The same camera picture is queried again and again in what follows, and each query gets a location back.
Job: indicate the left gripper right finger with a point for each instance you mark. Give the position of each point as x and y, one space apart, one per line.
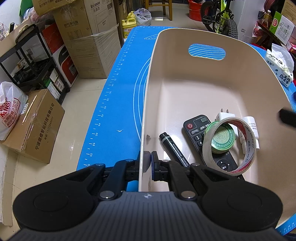
176 176

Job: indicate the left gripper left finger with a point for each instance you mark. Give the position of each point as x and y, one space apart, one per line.
115 179

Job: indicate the black marker pen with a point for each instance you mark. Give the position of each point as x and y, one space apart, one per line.
172 149

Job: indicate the white pill bottle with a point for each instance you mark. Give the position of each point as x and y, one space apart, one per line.
250 120

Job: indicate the black TV remote control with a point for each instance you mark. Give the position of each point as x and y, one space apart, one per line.
195 129

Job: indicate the white USB charger plug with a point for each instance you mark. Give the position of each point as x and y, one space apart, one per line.
224 114

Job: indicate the green round tin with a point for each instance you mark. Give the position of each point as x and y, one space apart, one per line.
223 139

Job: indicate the beige plastic storage bin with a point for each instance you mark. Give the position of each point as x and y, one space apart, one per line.
195 72

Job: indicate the white tissue box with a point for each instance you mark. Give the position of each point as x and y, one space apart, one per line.
281 62

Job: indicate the green white carton box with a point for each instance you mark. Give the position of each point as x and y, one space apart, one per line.
281 27

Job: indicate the floor cardboard box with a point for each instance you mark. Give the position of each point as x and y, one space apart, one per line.
35 132

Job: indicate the white refrigerator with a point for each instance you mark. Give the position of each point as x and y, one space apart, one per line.
245 15

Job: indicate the red white appliance box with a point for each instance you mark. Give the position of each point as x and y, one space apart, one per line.
60 53

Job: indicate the green black bicycle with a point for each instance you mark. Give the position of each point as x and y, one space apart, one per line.
218 18

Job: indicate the white red plastic bag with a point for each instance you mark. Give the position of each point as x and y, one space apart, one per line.
13 100

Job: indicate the red bucket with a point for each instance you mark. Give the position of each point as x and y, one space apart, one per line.
195 10

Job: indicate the black metal shelf cart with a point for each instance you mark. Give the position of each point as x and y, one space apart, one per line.
30 66

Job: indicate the yellow detergent jug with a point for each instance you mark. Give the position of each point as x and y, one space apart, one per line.
128 24

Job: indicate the large stacked cardboard box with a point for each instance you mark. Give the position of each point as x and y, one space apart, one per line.
90 34

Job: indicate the clear plastic bag on floor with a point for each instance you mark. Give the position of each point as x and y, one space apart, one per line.
143 17

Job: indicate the top open cardboard box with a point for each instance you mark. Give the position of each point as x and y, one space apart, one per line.
44 6

